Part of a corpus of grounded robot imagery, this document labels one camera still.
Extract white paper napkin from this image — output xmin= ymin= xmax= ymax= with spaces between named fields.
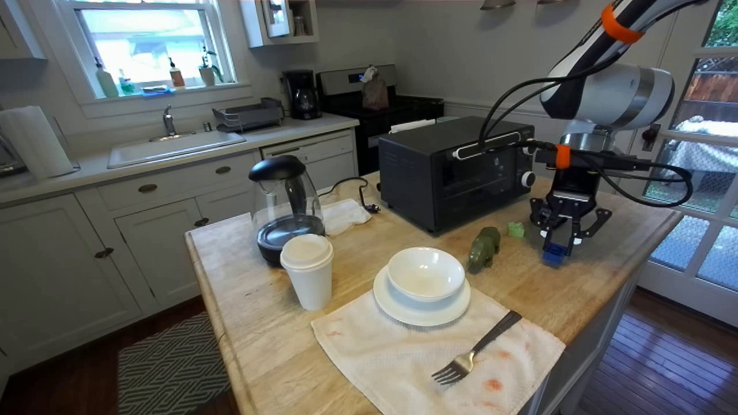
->
xmin=319 ymin=196 xmax=375 ymax=237

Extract black toaster power cord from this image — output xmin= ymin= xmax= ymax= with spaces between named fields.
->
xmin=329 ymin=175 xmax=385 ymax=217

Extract glass electric kettle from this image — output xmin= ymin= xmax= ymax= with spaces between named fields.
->
xmin=246 ymin=155 xmax=328 ymax=270

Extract black toaster oven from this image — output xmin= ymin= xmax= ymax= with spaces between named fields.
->
xmin=375 ymin=116 xmax=538 ymax=237

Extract black coffee maker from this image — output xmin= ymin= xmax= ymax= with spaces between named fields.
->
xmin=280 ymin=70 xmax=323 ymax=123

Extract metal fork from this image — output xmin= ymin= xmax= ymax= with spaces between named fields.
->
xmin=430 ymin=309 xmax=523 ymax=387

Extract metal sink faucet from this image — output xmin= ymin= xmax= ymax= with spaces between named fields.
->
xmin=159 ymin=104 xmax=180 ymax=141

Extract white stained cloth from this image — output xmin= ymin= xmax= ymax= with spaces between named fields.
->
xmin=310 ymin=286 xmax=567 ymax=415

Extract white glass door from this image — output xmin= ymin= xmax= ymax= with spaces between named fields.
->
xmin=636 ymin=0 xmax=738 ymax=330

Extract grey patterned rug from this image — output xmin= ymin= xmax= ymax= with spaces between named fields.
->
xmin=115 ymin=309 xmax=234 ymax=415

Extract green toy dinosaur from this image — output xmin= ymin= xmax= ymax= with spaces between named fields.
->
xmin=465 ymin=224 xmax=502 ymax=277

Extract grey dish rack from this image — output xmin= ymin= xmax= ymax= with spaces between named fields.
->
xmin=210 ymin=96 xmax=285 ymax=133

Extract white wooden-top kitchen island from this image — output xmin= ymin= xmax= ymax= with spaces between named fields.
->
xmin=182 ymin=169 xmax=684 ymax=415

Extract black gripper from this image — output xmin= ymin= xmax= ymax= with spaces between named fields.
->
xmin=529 ymin=163 xmax=614 ymax=255

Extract black and steel stove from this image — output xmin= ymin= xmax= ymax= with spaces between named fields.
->
xmin=315 ymin=64 xmax=448 ymax=178

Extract white bowl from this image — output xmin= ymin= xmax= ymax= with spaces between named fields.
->
xmin=382 ymin=244 xmax=469 ymax=307

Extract white plate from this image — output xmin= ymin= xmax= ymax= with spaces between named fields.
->
xmin=372 ymin=262 xmax=473 ymax=330

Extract brown paper bag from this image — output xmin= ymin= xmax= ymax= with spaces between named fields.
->
xmin=359 ymin=64 xmax=393 ymax=113

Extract white kitchen sink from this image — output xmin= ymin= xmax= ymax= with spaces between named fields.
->
xmin=103 ymin=130 xmax=249 ymax=170

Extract white wall cabinet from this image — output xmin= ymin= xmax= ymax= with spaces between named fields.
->
xmin=238 ymin=0 xmax=321 ymax=50

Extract white paper towel roll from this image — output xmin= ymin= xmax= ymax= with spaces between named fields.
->
xmin=0 ymin=104 xmax=79 ymax=179

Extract blue toy building block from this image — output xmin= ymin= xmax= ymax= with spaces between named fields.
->
xmin=539 ymin=240 xmax=570 ymax=270

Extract green soap bottle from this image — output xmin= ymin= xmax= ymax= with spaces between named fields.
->
xmin=94 ymin=57 xmax=123 ymax=101

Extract white counter cabinets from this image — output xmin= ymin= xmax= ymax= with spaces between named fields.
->
xmin=0 ymin=113 xmax=365 ymax=379

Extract white paper cup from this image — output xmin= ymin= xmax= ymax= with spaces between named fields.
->
xmin=277 ymin=233 xmax=337 ymax=314

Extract brown bottle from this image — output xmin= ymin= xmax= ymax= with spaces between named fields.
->
xmin=165 ymin=56 xmax=187 ymax=90

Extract small potted plant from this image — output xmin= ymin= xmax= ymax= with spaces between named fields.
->
xmin=197 ymin=47 xmax=225 ymax=88

